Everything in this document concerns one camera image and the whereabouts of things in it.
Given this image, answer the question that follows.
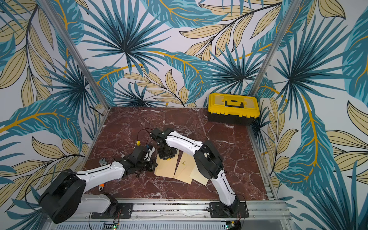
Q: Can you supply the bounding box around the manila envelope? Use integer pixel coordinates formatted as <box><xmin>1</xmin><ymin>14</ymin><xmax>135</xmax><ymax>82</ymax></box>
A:
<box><xmin>190</xmin><ymin>166</ymin><xmax>209</xmax><ymax>186</ymax></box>
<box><xmin>174</xmin><ymin>152</ymin><xmax>195</xmax><ymax>184</ymax></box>
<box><xmin>154</xmin><ymin>154</ymin><xmax>178</xmax><ymax>178</ymax></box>

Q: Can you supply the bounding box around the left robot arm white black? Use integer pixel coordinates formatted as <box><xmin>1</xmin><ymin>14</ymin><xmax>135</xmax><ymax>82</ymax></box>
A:
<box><xmin>38</xmin><ymin>145</ymin><xmax>157</xmax><ymax>224</ymax></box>

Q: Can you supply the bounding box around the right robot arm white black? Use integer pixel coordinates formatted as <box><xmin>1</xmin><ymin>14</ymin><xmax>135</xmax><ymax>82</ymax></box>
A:
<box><xmin>150</xmin><ymin>128</ymin><xmax>249</xmax><ymax>218</ymax></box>

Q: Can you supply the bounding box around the orange adjustable wrench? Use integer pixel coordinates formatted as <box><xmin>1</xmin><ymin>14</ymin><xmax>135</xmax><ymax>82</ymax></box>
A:
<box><xmin>98</xmin><ymin>158</ymin><xmax>108</xmax><ymax>191</ymax></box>

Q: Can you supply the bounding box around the yellow black toolbox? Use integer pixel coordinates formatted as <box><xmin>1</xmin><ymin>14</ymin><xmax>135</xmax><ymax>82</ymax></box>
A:
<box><xmin>208</xmin><ymin>93</ymin><xmax>260</xmax><ymax>126</ymax></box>

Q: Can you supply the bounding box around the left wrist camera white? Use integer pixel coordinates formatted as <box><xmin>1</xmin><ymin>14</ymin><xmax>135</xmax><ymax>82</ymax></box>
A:
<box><xmin>145</xmin><ymin>146</ymin><xmax>155</xmax><ymax>161</ymax></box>

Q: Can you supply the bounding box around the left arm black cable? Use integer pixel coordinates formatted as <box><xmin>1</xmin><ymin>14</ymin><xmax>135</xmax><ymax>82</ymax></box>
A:
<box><xmin>136</xmin><ymin>128</ymin><xmax>153</xmax><ymax>144</ymax></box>

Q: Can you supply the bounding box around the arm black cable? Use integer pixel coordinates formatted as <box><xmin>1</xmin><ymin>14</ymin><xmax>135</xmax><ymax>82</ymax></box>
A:
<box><xmin>136</xmin><ymin>128</ymin><xmax>153</xmax><ymax>144</ymax></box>
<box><xmin>172</xmin><ymin>132</ymin><xmax>231</xmax><ymax>185</ymax></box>

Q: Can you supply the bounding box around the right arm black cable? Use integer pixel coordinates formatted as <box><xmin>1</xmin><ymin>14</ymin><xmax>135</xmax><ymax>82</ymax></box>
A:
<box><xmin>172</xmin><ymin>132</ymin><xmax>231</xmax><ymax>185</ymax></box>

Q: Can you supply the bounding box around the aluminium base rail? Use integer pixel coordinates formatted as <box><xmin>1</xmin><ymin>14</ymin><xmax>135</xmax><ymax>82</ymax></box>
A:
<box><xmin>42</xmin><ymin>199</ymin><xmax>297</xmax><ymax>230</ymax></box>

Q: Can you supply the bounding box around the left aluminium corner post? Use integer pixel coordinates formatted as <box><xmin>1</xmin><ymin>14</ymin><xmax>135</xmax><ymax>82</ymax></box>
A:
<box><xmin>38</xmin><ymin>0</ymin><xmax>110</xmax><ymax>110</ymax></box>

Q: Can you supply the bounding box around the aluminium corner post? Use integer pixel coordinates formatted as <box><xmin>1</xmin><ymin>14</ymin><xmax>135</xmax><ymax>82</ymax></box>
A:
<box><xmin>248</xmin><ymin>0</ymin><xmax>301</xmax><ymax>97</ymax></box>
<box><xmin>38</xmin><ymin>0</ymin><xmax>110</xmax><ymax>110</ymax></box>

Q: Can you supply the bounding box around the right aluminium corner post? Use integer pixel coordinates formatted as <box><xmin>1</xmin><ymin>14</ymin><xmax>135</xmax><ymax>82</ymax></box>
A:
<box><xmin>248</xmin><ymin>0</ymin><xmax>301</xmax><ymax>97</ymax></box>

